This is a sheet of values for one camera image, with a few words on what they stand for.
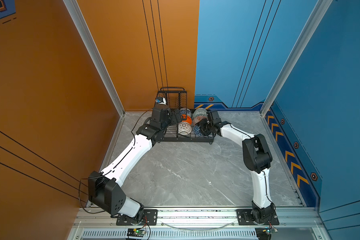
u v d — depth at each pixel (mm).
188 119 1054
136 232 709
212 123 808
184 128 1054
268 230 697
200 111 1124
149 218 740
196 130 1050
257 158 562
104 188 403
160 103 669
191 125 1025
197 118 1087
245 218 725
